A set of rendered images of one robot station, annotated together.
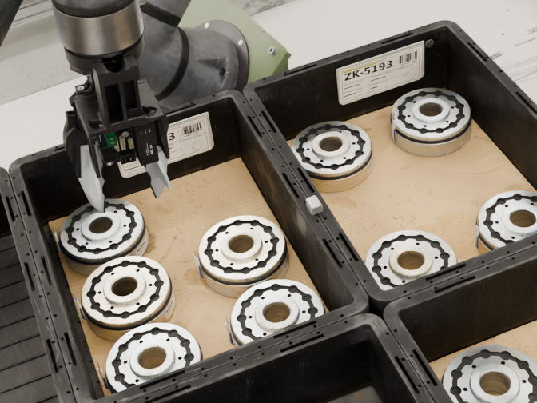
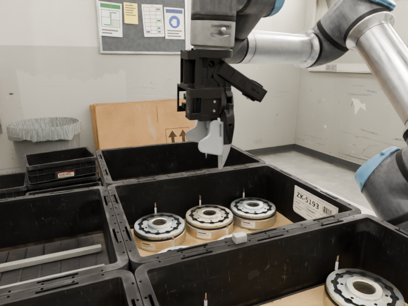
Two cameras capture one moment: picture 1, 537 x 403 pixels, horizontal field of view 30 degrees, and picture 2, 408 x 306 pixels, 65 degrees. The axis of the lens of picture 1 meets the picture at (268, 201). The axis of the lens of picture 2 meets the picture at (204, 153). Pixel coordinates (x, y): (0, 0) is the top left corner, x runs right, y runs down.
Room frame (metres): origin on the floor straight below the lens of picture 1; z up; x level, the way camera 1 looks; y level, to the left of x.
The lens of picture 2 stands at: (0.67, -0.44, 1.18)
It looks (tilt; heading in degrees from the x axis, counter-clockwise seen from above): 16 degrees down; 83
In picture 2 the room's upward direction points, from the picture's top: straight up
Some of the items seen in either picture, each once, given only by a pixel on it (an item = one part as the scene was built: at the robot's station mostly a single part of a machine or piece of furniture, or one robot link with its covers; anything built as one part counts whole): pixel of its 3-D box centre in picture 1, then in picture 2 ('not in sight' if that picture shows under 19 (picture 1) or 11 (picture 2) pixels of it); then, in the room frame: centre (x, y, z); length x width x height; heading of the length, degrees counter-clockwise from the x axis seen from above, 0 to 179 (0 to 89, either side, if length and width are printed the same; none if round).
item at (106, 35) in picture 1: (102, 16); (212, 36); (0.76, 0.12, 1.22); 0.08 x 0.08 x 0.05
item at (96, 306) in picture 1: (125, 290); (209, 215); (0.76, 0.17, 0.86); 0.10 x 0.10 x 0.01
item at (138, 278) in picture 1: (125, 287); (209, 213); (0.76, 0.17, 0.86); 0.05 x 0.05 x 0.01
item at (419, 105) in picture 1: (431, 110); not in sight; (0.98, -0.22, 0.86); 0.05 x 0.05 x 0.01
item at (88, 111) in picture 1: (114, 96); (206, 84); (0.75, 0.13, 1.14); 0.09 x 0.08 x 0.12; 15
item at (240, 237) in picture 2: (314, 205); (239, 237); (0.77, -0.05, 0.94); 0.02 x 0.01 x 0.01; 15
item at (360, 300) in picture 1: (173, 234); (223, 202); (0.78, 0.11, 0.92); 0.40 x 0.30 x 0.02; 15
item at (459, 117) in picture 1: (431, 113); not in sight; (0.98, -0.22, 0.86); 0.10 x 0.10 x 0.01
